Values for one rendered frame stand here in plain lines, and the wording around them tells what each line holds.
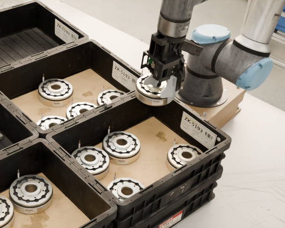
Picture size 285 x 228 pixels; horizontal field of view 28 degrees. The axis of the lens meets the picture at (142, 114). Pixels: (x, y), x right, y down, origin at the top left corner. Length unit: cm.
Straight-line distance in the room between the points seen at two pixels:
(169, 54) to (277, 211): 59
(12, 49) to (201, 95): 64
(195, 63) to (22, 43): 60
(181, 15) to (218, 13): 283
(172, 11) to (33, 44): 78
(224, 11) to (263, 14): 253
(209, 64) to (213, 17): 233
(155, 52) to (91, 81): 48
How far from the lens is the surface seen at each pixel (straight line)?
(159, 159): 155
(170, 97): 147
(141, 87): 149
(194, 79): 180
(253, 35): 167
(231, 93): 191
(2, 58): 190
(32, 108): 168
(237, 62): 168
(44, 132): 145
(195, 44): 145
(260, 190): 174
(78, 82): 180
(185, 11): 130
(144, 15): 394
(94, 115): 151
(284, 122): 202
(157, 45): 135
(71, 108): 164
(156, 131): 164
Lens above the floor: 188
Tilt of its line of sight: 38 degrees down
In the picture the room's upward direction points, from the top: 9 degrees clockwise
